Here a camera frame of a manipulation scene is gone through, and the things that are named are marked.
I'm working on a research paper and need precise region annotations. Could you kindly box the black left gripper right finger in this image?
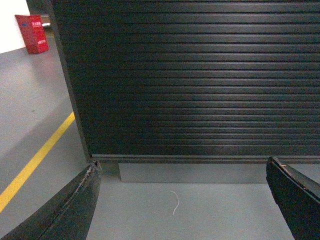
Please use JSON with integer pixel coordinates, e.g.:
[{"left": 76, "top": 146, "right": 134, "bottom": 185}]
[{"left": 266, "top": 156, "right": 320, "bottom": 240}]

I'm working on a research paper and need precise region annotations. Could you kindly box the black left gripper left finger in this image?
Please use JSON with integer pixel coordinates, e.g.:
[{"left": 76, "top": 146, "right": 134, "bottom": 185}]
[{"left": 2, "top": 161, "right": 102, "bottom": 240}]

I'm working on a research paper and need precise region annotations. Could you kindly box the black slatted checkout counter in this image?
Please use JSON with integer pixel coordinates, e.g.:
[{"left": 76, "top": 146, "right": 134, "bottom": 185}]
[{"left": 45, "top": 0, "right": 320, "bottom": 183}]

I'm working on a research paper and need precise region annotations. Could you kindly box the red fire extinguisher box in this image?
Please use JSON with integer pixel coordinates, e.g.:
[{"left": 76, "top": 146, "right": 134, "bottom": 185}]
[{"left": 15, "top": 14, "right": 49, "bottom": 54}]

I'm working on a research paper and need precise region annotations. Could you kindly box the white string on floor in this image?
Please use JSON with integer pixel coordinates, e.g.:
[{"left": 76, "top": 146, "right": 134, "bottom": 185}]
[{"left": 170, "top": 190, "right": 180, "bottom": 216}]

